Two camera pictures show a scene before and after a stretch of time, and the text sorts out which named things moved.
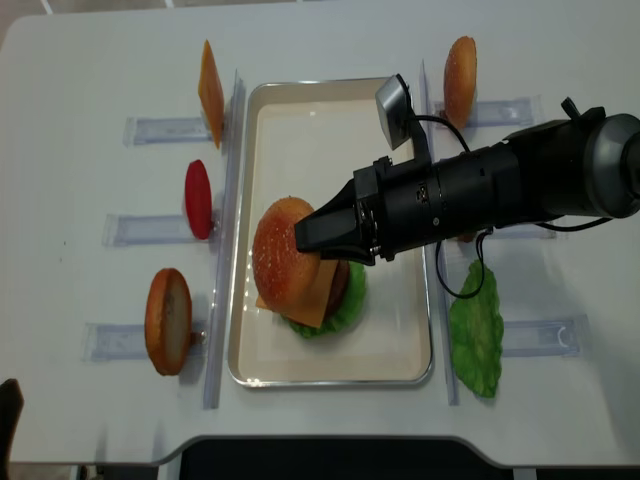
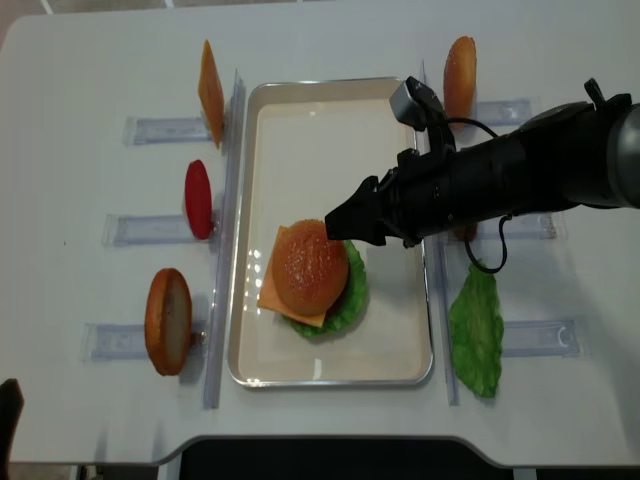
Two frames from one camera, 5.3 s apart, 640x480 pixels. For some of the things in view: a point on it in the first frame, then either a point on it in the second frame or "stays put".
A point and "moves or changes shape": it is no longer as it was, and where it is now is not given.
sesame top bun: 285,276 moves or changes shape
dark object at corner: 11,406 stays put
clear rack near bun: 127,341 stays put
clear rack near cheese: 161,130 stays put
